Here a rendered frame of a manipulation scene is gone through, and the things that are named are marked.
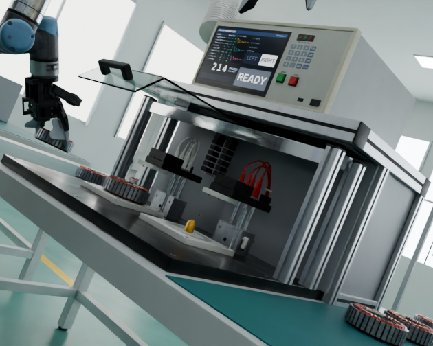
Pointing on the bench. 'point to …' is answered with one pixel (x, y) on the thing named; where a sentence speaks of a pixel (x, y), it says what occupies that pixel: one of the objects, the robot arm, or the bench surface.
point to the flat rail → (240, 132)
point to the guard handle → (115, 68)
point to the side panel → (375, 244)
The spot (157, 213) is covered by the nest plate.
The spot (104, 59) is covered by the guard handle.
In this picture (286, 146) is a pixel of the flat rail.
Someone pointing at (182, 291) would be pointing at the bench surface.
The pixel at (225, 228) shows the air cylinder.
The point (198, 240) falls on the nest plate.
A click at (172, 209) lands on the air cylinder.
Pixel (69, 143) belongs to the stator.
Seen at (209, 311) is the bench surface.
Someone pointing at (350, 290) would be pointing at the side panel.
